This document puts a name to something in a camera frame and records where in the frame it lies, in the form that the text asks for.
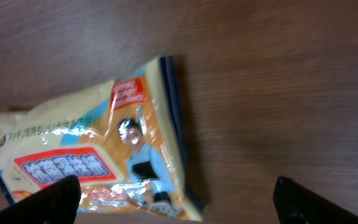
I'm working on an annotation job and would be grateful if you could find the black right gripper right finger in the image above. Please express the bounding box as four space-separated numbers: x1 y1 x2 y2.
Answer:
273 176 358 224

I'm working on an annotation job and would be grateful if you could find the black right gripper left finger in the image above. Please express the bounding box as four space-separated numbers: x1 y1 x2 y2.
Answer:
0 175 81 224

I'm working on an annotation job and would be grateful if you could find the yellow wet wipes pack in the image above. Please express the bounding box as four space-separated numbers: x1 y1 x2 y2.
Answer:
0 56 203 222

